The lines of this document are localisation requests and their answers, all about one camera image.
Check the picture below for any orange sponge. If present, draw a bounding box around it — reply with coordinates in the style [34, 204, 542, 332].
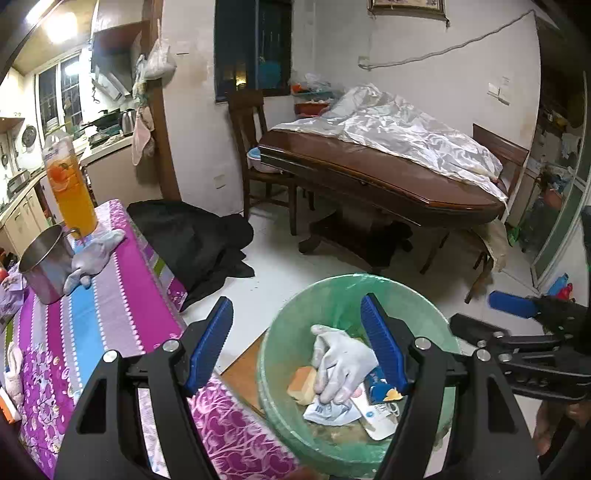
[287, 366, 317, 406]

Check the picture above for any black cloth on floor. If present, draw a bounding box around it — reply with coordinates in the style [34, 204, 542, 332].
[127, 200, 256, 310]

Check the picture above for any steel pot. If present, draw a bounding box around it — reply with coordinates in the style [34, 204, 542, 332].
[18, 225, 81, 305]

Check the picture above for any hanging white plastic bag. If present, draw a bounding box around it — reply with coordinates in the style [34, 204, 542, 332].
[144, 38, 177, 81]

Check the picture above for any green lined trash bucket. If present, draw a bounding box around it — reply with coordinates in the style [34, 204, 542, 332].
[257, 274, 460, 478]

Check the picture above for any floral purple tablecloth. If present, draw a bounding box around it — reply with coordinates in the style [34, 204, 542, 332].
[1, 200, 297, 479]

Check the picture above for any dark blue window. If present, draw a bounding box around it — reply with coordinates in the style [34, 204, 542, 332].
[213, 0, 293, 103]

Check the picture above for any dark wooden dining table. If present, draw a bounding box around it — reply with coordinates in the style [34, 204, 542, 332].
[259, 130, 504, 274]

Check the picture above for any small wooden stool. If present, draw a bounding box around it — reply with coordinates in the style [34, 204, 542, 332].
[221, 334, 264, 417]

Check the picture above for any white plastic sheet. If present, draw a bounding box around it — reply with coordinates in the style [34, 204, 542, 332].
[273, 84, 508, 203]

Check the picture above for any person's right hand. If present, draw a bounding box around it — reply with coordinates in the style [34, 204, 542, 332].
[533, 400, 590, 456]

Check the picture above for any dark wooden chair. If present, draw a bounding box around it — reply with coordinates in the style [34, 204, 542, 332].
[228, 90, 311, 236]

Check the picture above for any blue carton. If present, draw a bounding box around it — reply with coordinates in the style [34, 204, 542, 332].
[363, 366, 404, 405]

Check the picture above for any orange juice bottle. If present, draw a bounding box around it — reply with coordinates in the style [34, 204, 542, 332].
[42, 128, 98, 238]

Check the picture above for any white work glove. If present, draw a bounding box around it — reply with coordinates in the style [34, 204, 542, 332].
[311, 324, 379, 404]

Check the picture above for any purple snack bag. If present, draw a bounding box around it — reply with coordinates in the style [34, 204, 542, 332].
[0, 264, 27, 325]

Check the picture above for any blue basin on chair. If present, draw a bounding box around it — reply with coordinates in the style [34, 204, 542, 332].
[246, 147, 281, 174]

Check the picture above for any framed elephant picture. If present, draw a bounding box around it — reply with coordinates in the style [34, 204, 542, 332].
[367, 0, 450, 25]

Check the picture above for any white cloth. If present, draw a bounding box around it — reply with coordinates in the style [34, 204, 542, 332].
[4, 342, 24, 408]

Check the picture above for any grey glove beside pot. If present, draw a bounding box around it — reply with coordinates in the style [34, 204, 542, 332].
[63, 229, 125, 296]

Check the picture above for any orange white snack wrapper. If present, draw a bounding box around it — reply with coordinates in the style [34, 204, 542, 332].
[0, 387, 21, 424]

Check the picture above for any grey white paper bag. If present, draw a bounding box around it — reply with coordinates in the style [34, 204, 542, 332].
[303, 397, 362, 427]

